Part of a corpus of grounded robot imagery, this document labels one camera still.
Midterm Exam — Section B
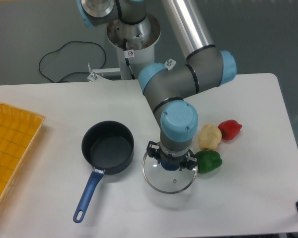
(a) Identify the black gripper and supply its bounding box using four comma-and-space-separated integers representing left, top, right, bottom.
146, 141, 197, 171

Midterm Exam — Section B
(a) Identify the glass lid blue knob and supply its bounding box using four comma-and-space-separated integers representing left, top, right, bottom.
142, 152, 198, 194

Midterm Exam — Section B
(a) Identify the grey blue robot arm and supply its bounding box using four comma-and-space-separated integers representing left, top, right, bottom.
77, 0, 237, 171

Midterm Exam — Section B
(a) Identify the green bell pepper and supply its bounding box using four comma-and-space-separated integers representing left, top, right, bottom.
195, 150, 223, 174

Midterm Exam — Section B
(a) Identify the pale yellow potato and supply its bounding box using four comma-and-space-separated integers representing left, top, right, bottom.
198, 124, 222, 151

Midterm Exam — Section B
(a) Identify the red bell pepper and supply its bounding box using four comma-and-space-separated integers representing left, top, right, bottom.
218, 119, 242, 141

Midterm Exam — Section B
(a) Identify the yellow plastic basket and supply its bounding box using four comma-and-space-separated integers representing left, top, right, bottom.
0, 102, 45, 204

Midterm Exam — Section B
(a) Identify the dark saucepan blue handle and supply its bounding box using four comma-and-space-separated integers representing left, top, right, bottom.
73, 120, 134, 223

